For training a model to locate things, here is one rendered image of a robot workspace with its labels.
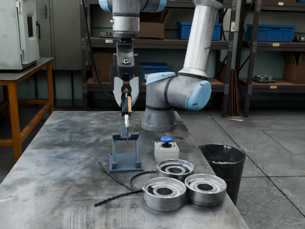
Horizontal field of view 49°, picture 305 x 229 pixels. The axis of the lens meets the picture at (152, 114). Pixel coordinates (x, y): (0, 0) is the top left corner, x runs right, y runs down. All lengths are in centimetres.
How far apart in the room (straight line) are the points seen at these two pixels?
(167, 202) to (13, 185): 42
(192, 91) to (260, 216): 138
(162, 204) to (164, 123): 59
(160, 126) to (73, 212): 63
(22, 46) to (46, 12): 172
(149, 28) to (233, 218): 361
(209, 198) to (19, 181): 51
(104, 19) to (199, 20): 356
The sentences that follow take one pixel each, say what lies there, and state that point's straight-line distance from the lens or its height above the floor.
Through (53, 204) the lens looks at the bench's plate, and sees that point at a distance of 86.
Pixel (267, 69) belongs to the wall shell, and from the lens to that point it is 530.
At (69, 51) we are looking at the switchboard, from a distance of 460.
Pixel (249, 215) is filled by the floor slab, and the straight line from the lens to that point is 241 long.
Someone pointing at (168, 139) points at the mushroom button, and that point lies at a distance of 105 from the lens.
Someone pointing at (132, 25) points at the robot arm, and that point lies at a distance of 94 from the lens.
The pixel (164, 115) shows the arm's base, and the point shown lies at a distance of 134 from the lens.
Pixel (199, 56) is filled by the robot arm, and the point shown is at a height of 111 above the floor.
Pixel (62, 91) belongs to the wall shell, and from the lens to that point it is 495.
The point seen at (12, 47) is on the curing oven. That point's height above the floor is 99.
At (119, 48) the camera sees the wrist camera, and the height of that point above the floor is 116.
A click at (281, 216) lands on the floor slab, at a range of 248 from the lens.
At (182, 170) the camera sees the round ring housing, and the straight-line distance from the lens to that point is 95.
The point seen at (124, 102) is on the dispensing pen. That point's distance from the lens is 96.
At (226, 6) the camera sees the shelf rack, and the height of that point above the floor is 143.
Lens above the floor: 123
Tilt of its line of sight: 16 degrees down
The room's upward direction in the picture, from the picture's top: 2 degrees clockwise
